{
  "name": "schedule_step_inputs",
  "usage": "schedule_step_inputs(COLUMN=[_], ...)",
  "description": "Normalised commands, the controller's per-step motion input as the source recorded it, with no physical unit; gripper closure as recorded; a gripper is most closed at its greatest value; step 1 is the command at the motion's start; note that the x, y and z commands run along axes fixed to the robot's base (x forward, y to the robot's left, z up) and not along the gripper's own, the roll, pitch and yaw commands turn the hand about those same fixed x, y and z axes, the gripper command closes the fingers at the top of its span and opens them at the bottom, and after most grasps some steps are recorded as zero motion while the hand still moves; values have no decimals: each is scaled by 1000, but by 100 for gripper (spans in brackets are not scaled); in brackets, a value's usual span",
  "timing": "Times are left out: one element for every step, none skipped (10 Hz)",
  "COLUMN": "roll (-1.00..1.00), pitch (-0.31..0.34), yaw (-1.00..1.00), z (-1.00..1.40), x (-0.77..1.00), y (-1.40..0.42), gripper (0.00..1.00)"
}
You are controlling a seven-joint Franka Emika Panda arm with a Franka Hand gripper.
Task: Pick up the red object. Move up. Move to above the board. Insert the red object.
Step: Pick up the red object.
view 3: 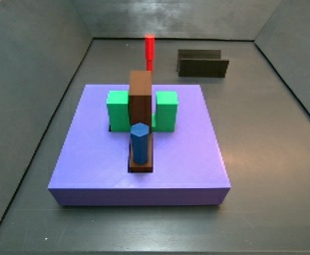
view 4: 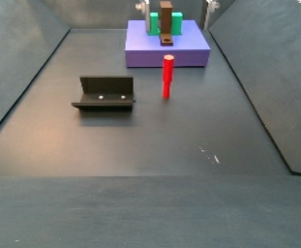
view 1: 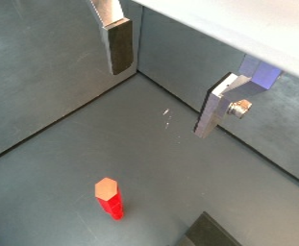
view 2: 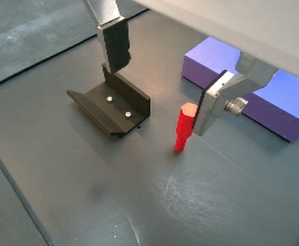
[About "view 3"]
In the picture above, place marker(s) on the brown L-shaped block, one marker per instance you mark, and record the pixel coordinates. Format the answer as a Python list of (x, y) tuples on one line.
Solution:
[(141, 114)]

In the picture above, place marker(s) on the blue hexagonal peg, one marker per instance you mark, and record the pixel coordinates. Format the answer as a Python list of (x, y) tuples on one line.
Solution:
[(139, 138)]

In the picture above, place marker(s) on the green U-shaped block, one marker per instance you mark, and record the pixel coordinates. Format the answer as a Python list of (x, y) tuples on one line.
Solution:
[(164, 116)]

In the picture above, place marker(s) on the red peg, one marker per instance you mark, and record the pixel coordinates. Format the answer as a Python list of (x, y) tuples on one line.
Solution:
[(150, 51)]

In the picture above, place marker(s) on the black metal bracket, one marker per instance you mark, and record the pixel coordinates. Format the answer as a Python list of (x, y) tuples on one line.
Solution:
[(201, 63)]

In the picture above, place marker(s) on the purple base board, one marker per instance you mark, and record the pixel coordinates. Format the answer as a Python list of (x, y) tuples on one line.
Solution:
[(91, 174)]

